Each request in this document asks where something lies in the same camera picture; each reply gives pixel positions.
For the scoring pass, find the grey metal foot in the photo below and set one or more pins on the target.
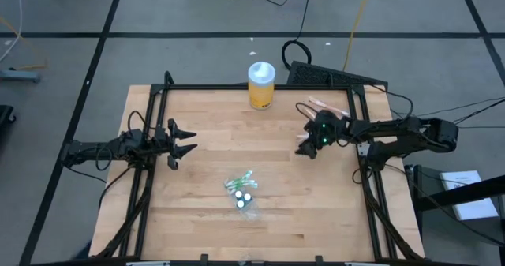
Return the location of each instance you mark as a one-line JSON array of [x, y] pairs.
[[19, 76]]

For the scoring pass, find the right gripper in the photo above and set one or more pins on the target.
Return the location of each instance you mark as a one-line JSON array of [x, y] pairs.
[[333, 130]]

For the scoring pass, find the white booklet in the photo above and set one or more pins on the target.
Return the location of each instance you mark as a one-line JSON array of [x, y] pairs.
[[473, 210]]

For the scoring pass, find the small blue toothpaste tube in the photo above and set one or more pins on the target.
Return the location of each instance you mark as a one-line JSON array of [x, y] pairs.
[[238, 194], [240, 204]]

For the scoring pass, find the black caster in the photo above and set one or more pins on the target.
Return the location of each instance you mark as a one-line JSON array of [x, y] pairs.
[[4, 114]]

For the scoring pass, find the black aluminium table frame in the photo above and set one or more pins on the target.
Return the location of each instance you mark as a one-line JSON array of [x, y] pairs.
[[307, 87]]

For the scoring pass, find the black perforated computer case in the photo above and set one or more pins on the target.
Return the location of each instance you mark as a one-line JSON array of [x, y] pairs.
[[315, 74]]

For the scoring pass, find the clear plastic bag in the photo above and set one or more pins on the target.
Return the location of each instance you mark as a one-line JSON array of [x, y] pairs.
[[254, 210]]

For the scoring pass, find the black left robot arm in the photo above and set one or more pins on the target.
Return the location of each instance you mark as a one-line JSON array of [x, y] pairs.
[[87, 149]]

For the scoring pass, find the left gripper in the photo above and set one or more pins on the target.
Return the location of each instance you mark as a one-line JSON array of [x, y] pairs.
[[163, 141]]

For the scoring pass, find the yellow canister with white lid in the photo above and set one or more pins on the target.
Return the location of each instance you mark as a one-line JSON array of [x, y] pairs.
[[261, 88]]

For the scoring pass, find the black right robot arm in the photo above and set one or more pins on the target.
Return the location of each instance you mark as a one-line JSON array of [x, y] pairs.
[[394, 128]]

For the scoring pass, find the black metal beam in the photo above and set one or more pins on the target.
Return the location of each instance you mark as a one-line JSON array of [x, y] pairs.
[[465, 193]]

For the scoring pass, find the black floor box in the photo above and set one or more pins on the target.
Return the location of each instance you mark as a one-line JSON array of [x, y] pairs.
[[424, 173]]

